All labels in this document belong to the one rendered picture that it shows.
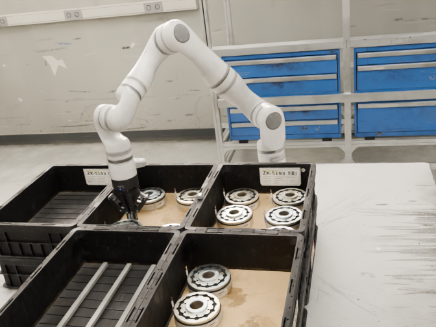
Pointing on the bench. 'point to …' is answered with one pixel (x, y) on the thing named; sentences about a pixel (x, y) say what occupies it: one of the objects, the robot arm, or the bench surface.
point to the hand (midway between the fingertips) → (132, 218)
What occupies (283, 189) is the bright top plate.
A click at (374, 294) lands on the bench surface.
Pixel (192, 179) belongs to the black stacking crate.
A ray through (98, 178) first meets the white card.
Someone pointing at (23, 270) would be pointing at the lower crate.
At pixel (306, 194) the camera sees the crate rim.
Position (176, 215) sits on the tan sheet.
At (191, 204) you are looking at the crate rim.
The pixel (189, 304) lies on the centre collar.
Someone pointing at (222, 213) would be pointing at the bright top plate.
